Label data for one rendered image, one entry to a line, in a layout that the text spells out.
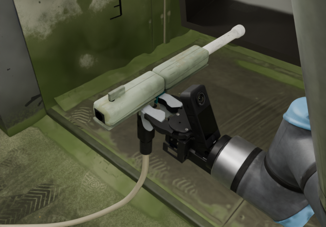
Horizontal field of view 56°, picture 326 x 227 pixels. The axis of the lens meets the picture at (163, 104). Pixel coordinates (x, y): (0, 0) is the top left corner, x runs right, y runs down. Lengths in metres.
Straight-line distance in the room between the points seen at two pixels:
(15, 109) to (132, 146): 0.51
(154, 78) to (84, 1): 0.84
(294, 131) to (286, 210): 0.14
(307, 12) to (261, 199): 0.38
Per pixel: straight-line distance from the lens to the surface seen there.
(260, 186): 0.52
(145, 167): 0.78
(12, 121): 1.40
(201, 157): 0.60
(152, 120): 0.59
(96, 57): 1.51
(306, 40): 0.21
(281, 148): 0.47
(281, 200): 0.52
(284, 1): 1.22
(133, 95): 0.57
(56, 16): 1.34
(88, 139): 1.25
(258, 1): 1.22
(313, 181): 0.41
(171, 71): 0.63
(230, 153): 0.53
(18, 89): 1.35
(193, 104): 0.52
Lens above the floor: 0.88
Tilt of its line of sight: 37 degrees down
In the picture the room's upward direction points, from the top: straight up
